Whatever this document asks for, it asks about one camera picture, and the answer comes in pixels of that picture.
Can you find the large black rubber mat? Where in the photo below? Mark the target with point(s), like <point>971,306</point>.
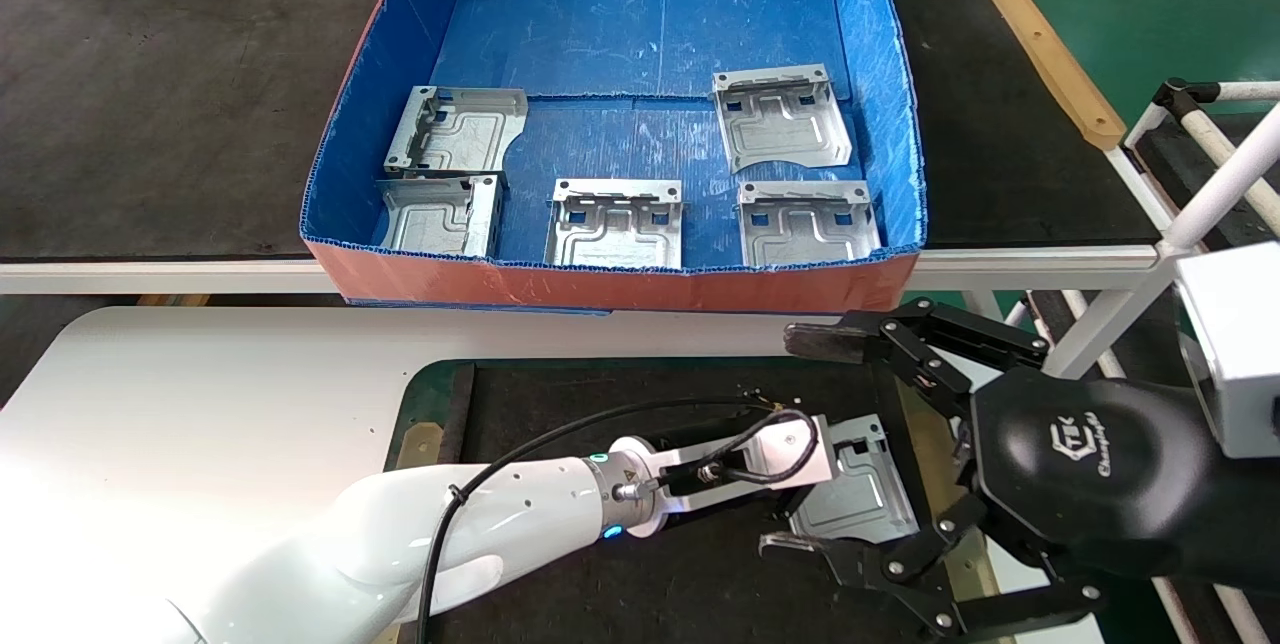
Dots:
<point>180,104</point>

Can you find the white pipe rack frame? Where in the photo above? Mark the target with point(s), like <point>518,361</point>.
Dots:
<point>1150,274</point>

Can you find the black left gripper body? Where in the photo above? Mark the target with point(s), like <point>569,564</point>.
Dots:
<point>740,507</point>

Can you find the metal bracket with curved cutout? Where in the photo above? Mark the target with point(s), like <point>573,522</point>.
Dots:
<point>470,132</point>

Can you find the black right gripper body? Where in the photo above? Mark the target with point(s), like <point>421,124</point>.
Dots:
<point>1090,474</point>

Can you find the stamped sheet metal bracket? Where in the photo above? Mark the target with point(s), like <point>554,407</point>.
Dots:
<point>615,234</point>
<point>785,124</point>
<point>810,232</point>
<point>860,494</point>

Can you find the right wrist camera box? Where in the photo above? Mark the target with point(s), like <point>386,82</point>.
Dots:
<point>1240,354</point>

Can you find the long tan wooden strip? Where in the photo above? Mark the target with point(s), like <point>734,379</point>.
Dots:
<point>1050,54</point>

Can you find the small black work mat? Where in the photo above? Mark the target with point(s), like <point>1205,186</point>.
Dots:
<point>700,584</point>

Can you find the black pipe joint clamp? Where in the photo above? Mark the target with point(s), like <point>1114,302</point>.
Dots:
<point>1188,99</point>

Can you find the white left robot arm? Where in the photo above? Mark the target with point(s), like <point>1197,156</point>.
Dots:
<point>520,514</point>

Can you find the blue corrugated box orange outside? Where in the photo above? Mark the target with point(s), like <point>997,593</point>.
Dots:
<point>640,24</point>

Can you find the tan edge strip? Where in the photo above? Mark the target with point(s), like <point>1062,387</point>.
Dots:
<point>925,444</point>
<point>420,446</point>

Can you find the metal bracket with side wall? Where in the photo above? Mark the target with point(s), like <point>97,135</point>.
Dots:
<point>435,222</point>

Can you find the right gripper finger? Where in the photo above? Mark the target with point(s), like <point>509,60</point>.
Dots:
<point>850,564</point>
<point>840,342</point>

